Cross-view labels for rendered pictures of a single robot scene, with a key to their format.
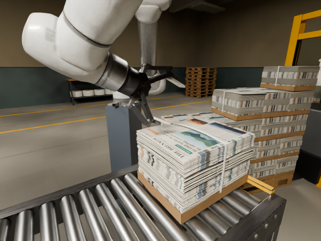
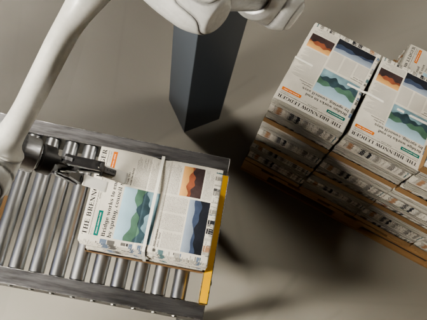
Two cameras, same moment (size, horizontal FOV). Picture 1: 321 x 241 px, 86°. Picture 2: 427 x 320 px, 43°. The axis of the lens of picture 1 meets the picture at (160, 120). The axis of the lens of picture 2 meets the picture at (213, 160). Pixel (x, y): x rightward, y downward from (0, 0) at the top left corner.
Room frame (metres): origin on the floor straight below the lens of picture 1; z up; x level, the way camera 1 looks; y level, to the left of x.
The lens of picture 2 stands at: (0.37, -0.43, 2.55)
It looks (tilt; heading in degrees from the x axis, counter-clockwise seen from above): 70 degrees down; 28
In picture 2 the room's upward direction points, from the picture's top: 18 degrees clockwise
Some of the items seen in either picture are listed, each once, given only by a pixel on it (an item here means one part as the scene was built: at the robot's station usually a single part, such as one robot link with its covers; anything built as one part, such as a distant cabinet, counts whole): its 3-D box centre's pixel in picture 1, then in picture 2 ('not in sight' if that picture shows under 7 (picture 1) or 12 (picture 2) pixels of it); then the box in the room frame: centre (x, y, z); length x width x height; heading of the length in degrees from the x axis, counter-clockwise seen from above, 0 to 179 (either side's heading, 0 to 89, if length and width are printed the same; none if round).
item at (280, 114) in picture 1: (259, 110); not in sight; (1.74, -1.01, 0.86); 0.38 x 0.29 x 0.04; 16
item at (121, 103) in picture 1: (122, 101); not in sight; (1.31, 0.29, 1.03); 0.22 x 0.18 x 0.06; 159
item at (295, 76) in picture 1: (277, 126); not in sight; (1.82, -1.30, 0.65); 0.39 x 0.30 x 1.29; 17
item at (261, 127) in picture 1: (219, 154); (390, 166); (1.61, -0.61, 0.42); 1.17 x 0.39 x 0.83; 107
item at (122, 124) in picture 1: (127, 161); (202, 60); (1.33, 0.28, 0.50); 0.20 x 0.20 x 1.00; 69
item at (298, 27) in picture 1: (284, 95); not in sight; (2.26, -1.62, 0.92); 0.09 x 0.09 x 1.85; 17
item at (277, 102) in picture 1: (260, 101); not in sight; (1.74, -1.01, 0.95); 0.38 x 0.29 x 0.23; 16
